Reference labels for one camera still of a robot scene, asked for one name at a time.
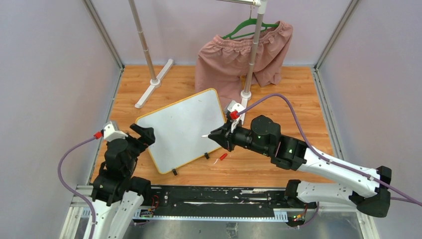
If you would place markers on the green clothes hanger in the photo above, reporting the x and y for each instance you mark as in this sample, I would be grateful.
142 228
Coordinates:
248 27

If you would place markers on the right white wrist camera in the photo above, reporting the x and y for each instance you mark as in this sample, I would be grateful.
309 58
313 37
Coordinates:
232 113

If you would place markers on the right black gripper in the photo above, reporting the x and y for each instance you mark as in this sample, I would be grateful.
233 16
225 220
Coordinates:
223 135

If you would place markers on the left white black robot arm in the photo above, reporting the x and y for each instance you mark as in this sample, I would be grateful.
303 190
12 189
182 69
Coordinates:
117 193

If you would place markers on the pink shorts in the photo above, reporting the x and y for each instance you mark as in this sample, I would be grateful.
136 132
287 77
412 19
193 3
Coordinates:
222 62

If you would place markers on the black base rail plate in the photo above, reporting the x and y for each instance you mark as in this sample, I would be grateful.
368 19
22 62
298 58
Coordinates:
225 204

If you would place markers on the yellow framed whiteboard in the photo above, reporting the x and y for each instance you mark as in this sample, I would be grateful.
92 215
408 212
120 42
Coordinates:
179 130

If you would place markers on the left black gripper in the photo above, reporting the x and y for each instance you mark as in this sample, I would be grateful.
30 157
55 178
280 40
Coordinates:
147 136

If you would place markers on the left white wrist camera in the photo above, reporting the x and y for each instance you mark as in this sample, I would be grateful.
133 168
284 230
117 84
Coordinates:
111 132

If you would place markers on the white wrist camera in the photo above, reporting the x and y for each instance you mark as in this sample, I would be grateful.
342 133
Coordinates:
111 132
232 113

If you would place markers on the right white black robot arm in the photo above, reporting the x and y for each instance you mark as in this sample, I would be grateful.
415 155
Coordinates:
360 187

